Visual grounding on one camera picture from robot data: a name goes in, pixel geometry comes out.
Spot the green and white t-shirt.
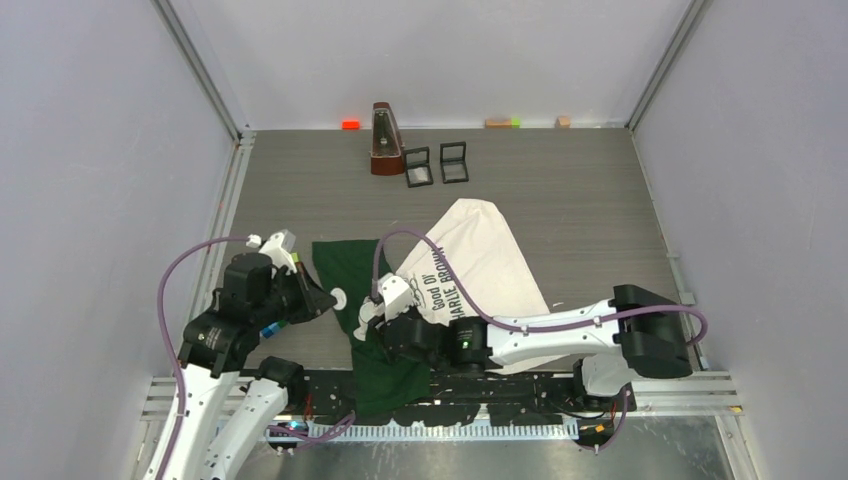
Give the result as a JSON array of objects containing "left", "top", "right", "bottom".
[{"left": 312, "top": 199, "right": 549, "bottom": 414}]

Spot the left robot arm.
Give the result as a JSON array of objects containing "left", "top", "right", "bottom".
[{"left": 145, "top": 253, "right": 344, "bottom": 479}]

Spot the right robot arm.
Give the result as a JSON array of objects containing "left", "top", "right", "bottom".
[{"left": 359, "top": 284, "right": 693, "bottom": 410}]

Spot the black box with blue brooch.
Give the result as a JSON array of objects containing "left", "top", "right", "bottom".
[{"left": 403, "top": 146, "right": 434, "bottom": 188}]

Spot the black box with gold brooch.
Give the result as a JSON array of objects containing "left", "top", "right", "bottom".
[{"left": 439, "top": 141, "right": 469, "bottom": 184}]

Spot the pile of colourful toy bricks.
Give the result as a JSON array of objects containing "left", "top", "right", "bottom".
[{"left": 260, "top": 322, "right": 287, "bottom": 339}]

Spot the brown wooden metronome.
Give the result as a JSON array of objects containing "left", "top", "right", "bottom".
[{"left": 370, "top": 102, "right": 404, "bottom": 176}]

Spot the tan and green block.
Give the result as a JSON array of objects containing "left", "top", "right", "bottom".
[{"left": 484, "top": 117, "right": 521, "bottom": 129}]

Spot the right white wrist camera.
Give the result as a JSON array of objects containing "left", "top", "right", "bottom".
[{"left": 358, "top": 274, "right": 417, "bottom": 325}]

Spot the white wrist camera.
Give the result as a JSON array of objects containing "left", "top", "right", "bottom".
[
  {"left": 358, "top": 274, "right": 417, "bottom": 325},
  {"left": 246, "top": 229, "right": 298, "bottom": 273}
]

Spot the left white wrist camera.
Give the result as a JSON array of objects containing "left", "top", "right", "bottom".
[{"left": 246, "top": 229, "right": 298, "bottom": 273}]

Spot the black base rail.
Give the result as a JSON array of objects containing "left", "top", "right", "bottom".
[{"left": 281, "top": 370, "right": 636, "bottom": 427}]

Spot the red block at wall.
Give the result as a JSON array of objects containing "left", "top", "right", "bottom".
[{"left": 341, "top": 118, "right": 361, "bottom": 130}]

